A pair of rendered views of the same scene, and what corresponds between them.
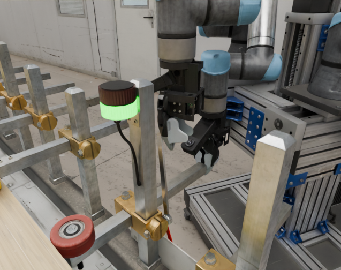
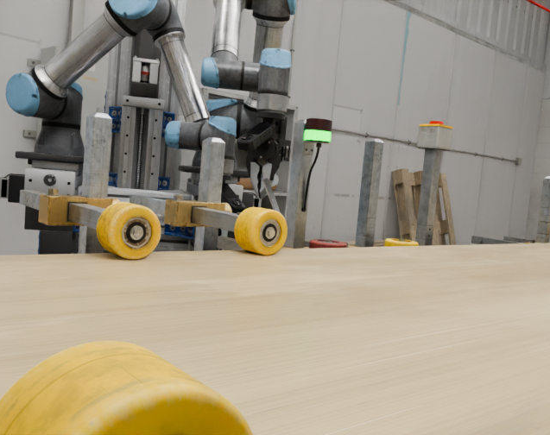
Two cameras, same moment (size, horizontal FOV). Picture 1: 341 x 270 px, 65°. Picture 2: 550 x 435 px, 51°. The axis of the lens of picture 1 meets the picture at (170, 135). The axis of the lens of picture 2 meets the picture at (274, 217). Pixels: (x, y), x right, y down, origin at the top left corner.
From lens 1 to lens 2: 150 cm
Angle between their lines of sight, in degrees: 82
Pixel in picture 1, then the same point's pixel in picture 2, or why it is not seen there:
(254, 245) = (374, 203)
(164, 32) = (283, 91)
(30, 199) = not seen: hidden behind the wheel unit
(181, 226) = not seen: outside the picture
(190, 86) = (282, 134)
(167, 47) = (284, 102)
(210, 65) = (233, 127)
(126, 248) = not seen: hidden behind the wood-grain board
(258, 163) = (376, 153)
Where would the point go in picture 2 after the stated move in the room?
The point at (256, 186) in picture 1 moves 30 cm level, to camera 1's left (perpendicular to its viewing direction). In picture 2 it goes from (375, 166) to (382, 163)
